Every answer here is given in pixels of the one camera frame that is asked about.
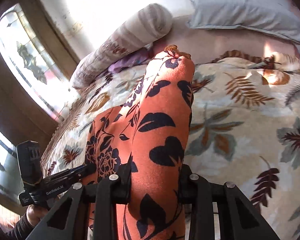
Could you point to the striped floral bolster pillow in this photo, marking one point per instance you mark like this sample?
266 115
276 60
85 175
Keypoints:
148 25

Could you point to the pink bed sheet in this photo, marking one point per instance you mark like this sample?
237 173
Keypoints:
206 45

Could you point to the orange black floral garment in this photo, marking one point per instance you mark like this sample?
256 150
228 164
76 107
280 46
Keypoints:
150 131

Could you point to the dark left sleeve forearm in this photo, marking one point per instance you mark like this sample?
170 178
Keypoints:
21 230

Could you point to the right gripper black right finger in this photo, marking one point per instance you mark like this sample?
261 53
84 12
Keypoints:
238 219

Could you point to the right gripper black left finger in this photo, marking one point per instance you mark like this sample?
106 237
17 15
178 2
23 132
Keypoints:
69 217

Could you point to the stained glass window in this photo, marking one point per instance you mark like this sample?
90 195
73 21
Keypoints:
34 95

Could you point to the left hand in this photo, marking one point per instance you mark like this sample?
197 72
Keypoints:
35 214

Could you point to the grey pillow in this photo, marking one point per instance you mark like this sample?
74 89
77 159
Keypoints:
264 16

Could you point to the leaf pattern plush blanket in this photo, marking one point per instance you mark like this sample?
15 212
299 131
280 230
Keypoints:
245 128

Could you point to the purple cloth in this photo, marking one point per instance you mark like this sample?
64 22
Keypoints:
141 56

